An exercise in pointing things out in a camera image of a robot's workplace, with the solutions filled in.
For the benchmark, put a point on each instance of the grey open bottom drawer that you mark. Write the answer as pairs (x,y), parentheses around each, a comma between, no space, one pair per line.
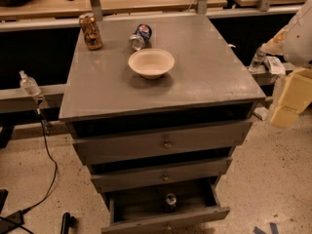
(142,210)

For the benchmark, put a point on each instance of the blue pepsi can lying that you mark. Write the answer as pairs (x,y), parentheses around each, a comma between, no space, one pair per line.
(141,37)

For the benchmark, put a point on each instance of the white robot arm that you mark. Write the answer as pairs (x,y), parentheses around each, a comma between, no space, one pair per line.
(294,43)

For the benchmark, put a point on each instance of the black handle object floor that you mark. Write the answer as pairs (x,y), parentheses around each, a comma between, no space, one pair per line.
(68,221)

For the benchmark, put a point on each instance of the brown gold tall can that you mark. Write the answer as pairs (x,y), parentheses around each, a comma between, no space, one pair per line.
(90,31)

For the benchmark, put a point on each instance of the white plastic packet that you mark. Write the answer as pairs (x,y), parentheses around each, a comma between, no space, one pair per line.
(274,65)

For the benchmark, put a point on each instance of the clear bottle left rail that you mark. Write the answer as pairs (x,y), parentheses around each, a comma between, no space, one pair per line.
(29,85)

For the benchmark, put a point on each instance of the grey wooden drawer cabinet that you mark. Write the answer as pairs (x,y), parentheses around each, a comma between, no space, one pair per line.
(208,84)

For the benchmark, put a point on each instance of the redbull can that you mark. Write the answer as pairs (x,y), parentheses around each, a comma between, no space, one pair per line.
(170,202)

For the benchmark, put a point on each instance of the white paper bowl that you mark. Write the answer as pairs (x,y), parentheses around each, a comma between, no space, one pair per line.
(151,63)

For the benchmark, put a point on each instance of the grey middle drawer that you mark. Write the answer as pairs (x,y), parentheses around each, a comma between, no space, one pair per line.
(162,174)

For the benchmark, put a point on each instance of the black power adapter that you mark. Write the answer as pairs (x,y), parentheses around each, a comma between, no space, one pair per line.
(10,222)

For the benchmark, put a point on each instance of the small white box floor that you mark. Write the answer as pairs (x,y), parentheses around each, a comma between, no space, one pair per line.
(261,113)

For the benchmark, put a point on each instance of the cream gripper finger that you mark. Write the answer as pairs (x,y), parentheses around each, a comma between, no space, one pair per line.
(292,94)

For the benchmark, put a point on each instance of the wooden back table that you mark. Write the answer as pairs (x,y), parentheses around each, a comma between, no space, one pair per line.
(65,9)

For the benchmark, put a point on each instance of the clear water bottle right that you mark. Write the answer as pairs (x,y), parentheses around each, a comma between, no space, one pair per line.
(258,59)

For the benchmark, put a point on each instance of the grey top drawer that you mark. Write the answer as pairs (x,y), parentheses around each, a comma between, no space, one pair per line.
(108,149)

